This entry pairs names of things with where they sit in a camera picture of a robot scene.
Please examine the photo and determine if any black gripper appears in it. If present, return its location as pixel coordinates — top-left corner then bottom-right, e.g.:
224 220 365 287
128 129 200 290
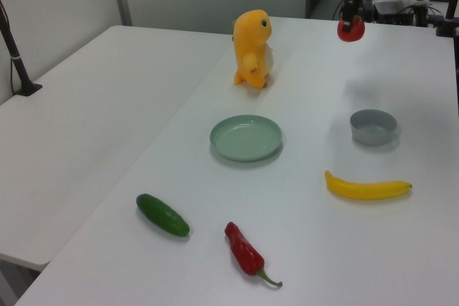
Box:
341 0 367 33

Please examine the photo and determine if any red apple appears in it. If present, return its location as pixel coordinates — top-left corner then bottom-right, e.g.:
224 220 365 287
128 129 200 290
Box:
336 14 366 43

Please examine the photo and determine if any grey bowl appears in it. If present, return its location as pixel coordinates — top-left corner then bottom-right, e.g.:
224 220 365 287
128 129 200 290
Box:
349 109 398 147

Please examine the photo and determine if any black electronics box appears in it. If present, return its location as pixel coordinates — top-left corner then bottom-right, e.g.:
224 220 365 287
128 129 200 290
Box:
372 0 417 27

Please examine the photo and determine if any black clamp stand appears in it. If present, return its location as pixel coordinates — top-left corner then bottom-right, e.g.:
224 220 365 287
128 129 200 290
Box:
435 0 459 37

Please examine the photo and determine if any yellow plush dinosaur toy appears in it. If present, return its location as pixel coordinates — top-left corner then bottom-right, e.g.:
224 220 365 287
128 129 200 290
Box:
231 9 278 89

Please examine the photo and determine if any pale green plate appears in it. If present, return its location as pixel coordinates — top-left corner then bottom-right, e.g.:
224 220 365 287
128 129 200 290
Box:
209 114 284 163

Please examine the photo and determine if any yellow banana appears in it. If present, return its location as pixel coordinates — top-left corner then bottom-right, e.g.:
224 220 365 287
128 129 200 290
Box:
324 170 413 201

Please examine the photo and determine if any red chili pepper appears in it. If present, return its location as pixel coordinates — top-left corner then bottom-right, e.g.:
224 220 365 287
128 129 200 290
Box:
224 221 283 288

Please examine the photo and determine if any green cucumber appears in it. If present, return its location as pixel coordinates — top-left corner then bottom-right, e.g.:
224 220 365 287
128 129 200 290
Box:
136 193 191 238

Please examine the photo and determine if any black camera pole with base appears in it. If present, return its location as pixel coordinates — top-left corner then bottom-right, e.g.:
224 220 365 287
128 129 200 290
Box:
0 0 43 97

